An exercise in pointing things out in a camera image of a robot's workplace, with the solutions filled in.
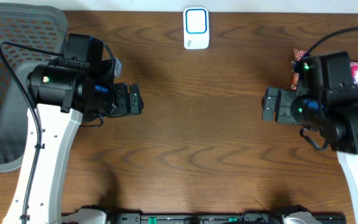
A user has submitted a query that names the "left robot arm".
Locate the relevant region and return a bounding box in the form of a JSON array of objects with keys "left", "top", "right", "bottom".
[{"left": 4, "top": 34, "right": 144, "bottom": 223}]

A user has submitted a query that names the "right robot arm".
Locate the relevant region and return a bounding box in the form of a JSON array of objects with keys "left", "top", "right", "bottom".
[{"left": 262, "top": 52, "right": 358, "bottom": 223}]

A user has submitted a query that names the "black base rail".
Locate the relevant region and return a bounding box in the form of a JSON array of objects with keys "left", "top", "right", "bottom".
[{"left": 61, "top": 212, "right": 348, "bottom": 224}]

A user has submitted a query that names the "grey plastic shopping basket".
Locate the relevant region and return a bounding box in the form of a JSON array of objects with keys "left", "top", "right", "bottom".
[{"left": 0, "top": 3, "right": 68, "bottom": 172}]

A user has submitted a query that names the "long orange snack bar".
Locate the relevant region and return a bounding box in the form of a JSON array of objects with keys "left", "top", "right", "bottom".
[{"left": 290, "top": 48, "right": 308, "bottom": 91}]

